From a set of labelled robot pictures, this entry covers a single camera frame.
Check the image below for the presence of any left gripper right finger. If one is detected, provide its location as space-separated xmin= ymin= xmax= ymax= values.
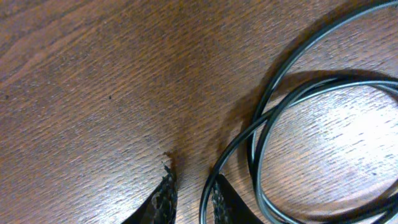
xmin=211 ymin=174 xmax=263 ymax=224

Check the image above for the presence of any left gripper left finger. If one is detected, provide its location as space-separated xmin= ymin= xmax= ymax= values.
xmin=122 ymin=164 xmax=178 ymax=224

